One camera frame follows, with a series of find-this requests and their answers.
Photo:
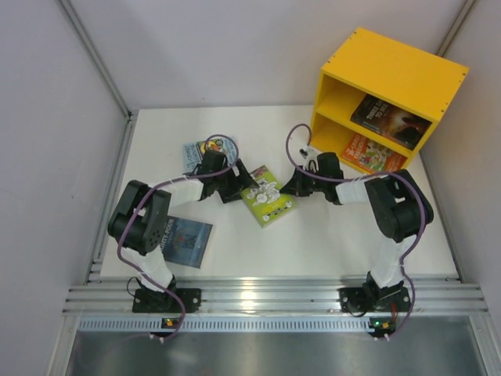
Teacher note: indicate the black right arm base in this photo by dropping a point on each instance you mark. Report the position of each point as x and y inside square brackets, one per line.
[370, 297]

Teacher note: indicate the Three Days To See book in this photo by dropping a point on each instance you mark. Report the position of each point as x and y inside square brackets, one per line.
[390, 121]

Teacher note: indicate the orange treehouse book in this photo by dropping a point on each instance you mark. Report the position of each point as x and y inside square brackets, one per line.
[371, 156]

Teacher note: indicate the green comic book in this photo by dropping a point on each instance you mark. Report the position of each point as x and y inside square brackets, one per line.
[265, 201]

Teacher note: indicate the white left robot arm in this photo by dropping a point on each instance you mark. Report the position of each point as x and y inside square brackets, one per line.
[140, 217]

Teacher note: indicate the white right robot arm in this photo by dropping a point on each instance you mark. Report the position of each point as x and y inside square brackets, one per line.
[400, 209]

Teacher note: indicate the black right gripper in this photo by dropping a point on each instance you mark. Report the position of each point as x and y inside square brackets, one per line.
[304, 184]

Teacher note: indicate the yellow wooden shelf box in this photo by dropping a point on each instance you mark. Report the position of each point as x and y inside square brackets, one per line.
[405, 76]

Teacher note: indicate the light blue treehouse book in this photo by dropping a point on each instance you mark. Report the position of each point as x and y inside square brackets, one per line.
[192, 153]

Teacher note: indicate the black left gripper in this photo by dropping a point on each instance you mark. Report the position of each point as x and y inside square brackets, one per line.
[233, 184]

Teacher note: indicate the Nineteen Eighty-Four blue book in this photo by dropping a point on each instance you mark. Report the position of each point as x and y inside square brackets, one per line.
[185, 241]

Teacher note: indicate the aluminium mounting rail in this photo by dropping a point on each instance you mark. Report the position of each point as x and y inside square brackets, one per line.
[264, 305]

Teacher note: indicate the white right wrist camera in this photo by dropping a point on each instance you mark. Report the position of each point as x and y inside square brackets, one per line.
[307, 150]

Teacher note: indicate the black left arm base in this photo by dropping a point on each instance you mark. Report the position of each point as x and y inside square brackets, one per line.
[149, 301]

